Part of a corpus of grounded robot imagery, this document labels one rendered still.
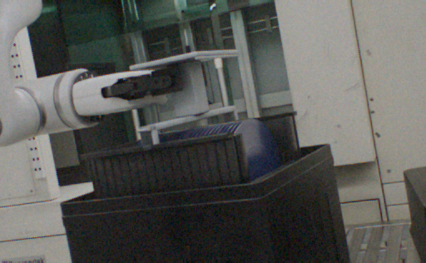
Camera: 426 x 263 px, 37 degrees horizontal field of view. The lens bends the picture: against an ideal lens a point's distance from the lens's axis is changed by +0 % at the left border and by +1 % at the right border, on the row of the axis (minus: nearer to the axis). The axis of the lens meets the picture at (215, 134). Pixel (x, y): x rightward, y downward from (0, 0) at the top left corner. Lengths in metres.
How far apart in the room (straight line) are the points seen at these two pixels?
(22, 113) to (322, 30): 0.51
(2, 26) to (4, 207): 0.64
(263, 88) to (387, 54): 1.01
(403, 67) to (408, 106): 0.07
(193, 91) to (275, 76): 1.28
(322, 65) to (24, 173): 0.69
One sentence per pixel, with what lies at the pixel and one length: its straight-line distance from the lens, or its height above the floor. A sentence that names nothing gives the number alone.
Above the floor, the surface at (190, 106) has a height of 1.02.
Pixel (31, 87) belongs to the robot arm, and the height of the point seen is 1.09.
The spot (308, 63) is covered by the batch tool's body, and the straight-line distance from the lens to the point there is 1.09.
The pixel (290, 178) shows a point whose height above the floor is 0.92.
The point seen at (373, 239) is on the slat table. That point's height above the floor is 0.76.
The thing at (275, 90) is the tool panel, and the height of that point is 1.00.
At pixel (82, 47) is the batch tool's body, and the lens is 1.88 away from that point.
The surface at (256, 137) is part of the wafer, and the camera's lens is 0.82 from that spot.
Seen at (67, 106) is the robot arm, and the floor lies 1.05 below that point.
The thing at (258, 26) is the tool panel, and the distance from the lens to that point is 2.10.
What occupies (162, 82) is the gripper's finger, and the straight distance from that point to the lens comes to 0.80.
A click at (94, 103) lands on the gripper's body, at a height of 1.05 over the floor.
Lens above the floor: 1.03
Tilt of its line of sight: 4 degrees down
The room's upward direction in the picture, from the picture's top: 10 degrees counter-clockwise
